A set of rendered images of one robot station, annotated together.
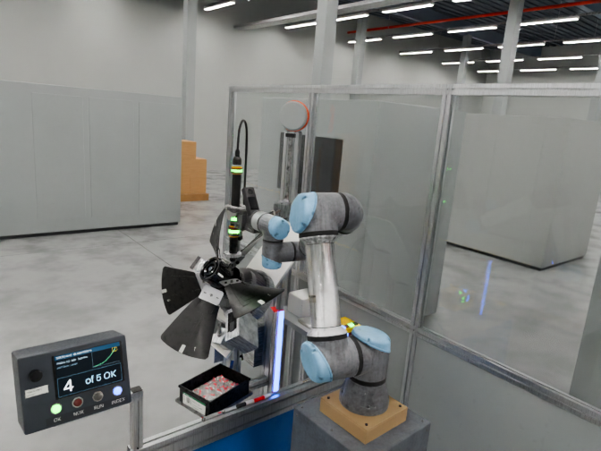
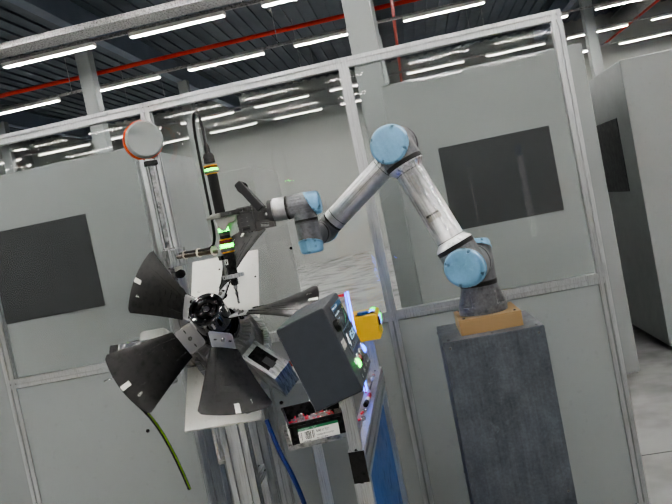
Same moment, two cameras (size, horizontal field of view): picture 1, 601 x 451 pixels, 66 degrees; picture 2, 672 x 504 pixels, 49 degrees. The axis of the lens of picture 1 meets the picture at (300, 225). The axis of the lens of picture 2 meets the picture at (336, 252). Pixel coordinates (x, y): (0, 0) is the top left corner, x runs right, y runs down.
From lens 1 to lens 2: 1.69 m
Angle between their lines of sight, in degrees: 44
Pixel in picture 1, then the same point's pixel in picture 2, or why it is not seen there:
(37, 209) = not seen: outside the picture
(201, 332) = (244, 381)
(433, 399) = (440, 373)
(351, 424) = (503, 318)
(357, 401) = (493, 300)
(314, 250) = (417, 171)
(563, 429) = (560, 309)
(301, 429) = (461, 358)
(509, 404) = not seen: hidden behind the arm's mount
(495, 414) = not seen: hidden behind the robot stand
